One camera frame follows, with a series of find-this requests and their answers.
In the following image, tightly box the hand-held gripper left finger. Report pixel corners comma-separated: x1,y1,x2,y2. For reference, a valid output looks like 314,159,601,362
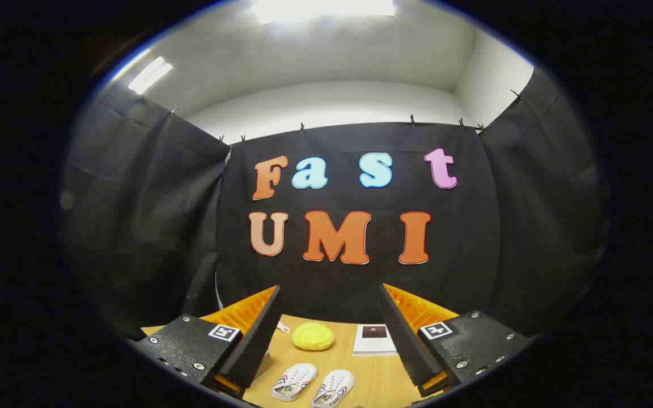
134,285,283,400

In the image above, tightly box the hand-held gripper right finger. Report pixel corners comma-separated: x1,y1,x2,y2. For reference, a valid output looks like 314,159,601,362
379,283,533,398

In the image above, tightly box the white canvas shoe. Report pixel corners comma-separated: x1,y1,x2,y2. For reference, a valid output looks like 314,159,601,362
271,363,317,402
311,369,355,408

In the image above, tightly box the white paperback book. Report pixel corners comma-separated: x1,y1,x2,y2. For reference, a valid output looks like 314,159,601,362
353,324,398,356

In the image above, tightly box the yellow plush ball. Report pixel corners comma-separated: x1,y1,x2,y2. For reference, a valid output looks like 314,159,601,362
292,322,336,351

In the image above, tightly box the black backdrop cloth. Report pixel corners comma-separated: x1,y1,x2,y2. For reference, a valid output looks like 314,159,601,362
60,68,610,341

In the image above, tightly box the small ceiling light panel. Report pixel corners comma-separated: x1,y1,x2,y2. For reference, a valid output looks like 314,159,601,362
128,56,173,95

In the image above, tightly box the large ceiling light panel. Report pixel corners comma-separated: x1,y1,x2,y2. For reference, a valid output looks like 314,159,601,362
252,0,396,24

